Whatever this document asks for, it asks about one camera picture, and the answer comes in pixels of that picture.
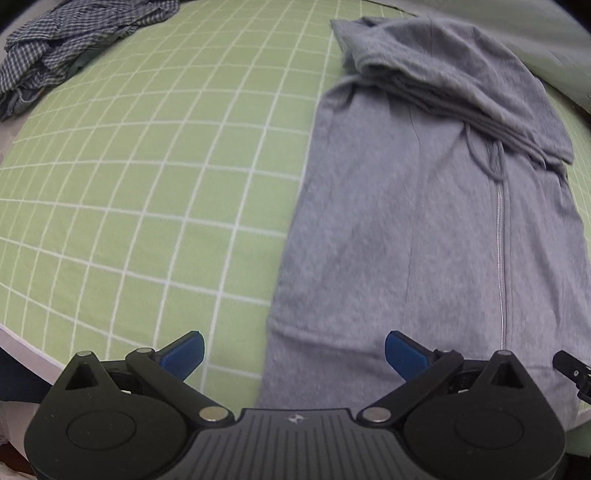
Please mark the blue checked shirt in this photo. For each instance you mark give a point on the blue checked shirt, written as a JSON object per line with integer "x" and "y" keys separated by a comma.
{"x": 50, "y": 49}

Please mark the white carrot print sheet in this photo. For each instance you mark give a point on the white carrot print sheet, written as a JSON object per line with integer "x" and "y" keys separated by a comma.
{"x": 547, "y": 38}

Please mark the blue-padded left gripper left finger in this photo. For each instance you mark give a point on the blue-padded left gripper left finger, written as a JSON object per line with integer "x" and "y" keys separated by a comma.
{"x": 162, "y": 373}

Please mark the green grid cutting mat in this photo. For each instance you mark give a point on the green grid cutting mat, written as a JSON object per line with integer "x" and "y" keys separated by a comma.
{"x": 151, "y": 194}

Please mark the grey zip hoodie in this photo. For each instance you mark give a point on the grey zip hoodie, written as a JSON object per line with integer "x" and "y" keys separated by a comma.
{"x": 435, "y": 202}

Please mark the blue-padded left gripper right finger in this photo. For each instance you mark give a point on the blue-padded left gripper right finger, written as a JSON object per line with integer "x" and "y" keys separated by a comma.
{"x": 425, "y": 373}

